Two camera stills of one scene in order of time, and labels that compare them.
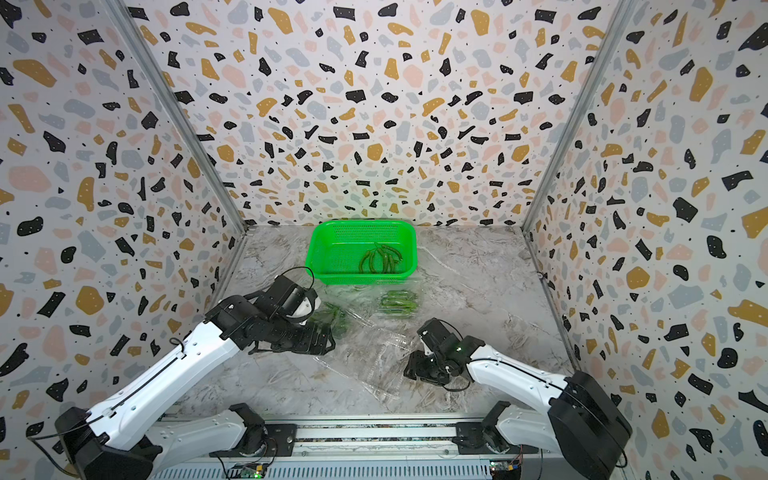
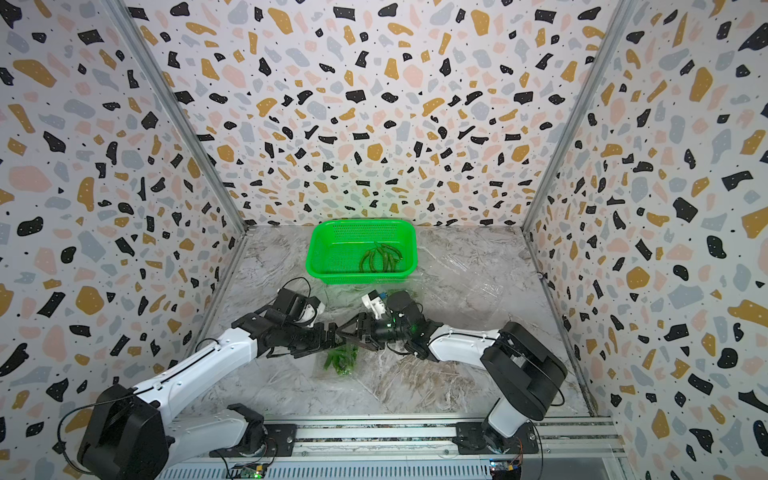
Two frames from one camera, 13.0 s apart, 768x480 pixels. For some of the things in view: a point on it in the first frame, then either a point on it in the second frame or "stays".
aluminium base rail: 392,438 stays
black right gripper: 414,368 to 361,330
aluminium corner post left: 180,110 stays
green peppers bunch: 340,321 to 342,358
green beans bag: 348,315 to 346,363
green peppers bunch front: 380,259 stays
